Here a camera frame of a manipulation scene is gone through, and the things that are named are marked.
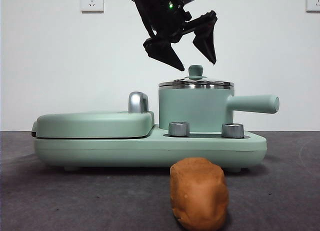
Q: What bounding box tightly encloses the mint green breakfast machine base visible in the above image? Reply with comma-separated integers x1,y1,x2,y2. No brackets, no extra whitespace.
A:
33,123,268,173

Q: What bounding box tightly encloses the mint green handled pot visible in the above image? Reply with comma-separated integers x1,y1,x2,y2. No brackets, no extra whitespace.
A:
158,85,280,131

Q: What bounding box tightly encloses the white wall socket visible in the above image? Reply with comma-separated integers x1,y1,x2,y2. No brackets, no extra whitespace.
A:
80,0,105,13
306,0,320,13

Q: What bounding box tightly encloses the glass lid with green knob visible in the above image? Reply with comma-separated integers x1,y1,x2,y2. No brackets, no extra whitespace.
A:
158,64,235,88

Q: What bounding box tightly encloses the silver control knob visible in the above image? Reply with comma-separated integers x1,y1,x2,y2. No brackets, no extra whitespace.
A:
168,121,190,137
221,123,245,139

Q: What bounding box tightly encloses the chrome grill cover handle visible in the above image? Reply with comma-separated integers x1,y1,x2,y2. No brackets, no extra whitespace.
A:
128,91,150,114

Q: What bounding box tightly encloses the mint green grill cover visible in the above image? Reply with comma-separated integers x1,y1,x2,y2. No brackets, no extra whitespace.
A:
31,110,156,139

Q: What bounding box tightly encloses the brown potato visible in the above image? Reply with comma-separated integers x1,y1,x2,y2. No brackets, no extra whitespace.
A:
169,157,230,231

